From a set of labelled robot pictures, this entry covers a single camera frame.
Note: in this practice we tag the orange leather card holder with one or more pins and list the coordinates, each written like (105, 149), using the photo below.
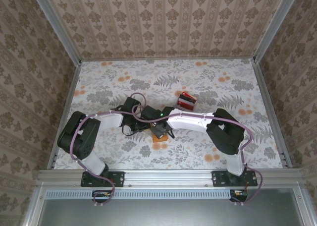
(159, 140)

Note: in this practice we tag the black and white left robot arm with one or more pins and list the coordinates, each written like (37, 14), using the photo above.
(76, 136)

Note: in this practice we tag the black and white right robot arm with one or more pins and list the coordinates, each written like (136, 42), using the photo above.
(223, 134)

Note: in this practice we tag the clear acrylic card stand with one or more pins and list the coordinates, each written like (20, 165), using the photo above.
(195, 103)

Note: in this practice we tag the floral patterned table cover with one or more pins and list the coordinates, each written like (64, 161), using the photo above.
(185, 156)

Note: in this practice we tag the black connector box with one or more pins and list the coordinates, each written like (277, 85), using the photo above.
(239, 193)
(101, 194)

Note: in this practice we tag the grey metal sheet panel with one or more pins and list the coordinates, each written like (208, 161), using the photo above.
(168, 213)

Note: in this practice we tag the thin aluminium wall rail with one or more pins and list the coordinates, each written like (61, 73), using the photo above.
(168, 59)

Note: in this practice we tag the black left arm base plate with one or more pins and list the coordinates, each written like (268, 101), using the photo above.
(119, 179)

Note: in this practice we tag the long aluminium table rail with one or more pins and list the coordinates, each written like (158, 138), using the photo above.
(168, 177)

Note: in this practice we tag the aluminium side rail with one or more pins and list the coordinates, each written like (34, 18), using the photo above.
(72, 87)
(263, 87)

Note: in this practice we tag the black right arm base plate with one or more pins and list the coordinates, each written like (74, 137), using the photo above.
(218, 179)

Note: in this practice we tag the aluminium frame post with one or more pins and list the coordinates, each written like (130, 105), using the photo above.
(275, 25)
(56, 25)

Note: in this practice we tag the aluminium frame bar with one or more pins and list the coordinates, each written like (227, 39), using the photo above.
(34, 206)
(301, 206)

